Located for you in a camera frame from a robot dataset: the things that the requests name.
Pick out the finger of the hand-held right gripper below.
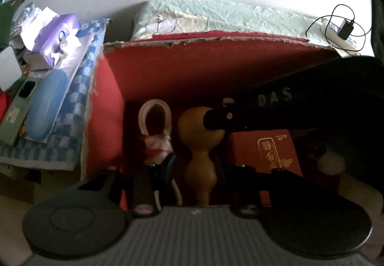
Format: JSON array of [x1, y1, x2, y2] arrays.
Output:
[[221, 97, 255, 110], [202, 105, 249, 132]]

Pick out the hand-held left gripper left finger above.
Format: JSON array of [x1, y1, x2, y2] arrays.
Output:
[[75, 154, 177, 216]]

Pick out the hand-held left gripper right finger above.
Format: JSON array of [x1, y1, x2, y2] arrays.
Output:
[[214, 157, 312, 215]]

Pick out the white and red knotted cord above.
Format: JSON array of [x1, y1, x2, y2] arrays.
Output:
[[138, 99, 183, 206]]

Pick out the tan wooden gourd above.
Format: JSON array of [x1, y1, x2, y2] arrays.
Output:
[[177, 105, 225, 205]]

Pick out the small red printed box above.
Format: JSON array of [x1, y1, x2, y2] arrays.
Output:
[[226, 129, 303, 206]]

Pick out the red cardboard box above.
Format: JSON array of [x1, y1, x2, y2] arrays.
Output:
[[80, 30, 360, 209]]

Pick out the white power strip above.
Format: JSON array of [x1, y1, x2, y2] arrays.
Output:
[[319, 17, 360, 52]]

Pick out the black charger plug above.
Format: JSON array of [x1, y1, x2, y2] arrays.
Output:
[[337, 20, 354, 40]]

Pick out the blue checkered cloth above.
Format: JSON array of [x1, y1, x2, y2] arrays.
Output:
[[0, 18, 110, 170]]

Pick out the blue glasses case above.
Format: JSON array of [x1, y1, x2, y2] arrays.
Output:
[[25, 69, 68, 142]]

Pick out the purple tissue box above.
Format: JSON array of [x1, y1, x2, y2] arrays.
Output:
[[22, 13, 80, 70]]

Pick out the red cloth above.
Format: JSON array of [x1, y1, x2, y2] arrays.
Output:
[[0, 92, 9, 125]]

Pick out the white square card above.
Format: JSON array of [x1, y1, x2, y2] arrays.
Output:
[[0, 45, 23, 92]]

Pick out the crumpled white papers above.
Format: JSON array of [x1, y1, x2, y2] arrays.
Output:
[[13, 3, 60, 47]]

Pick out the black charger cable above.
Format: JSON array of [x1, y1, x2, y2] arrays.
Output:
[[306, 4, 368, 50]]

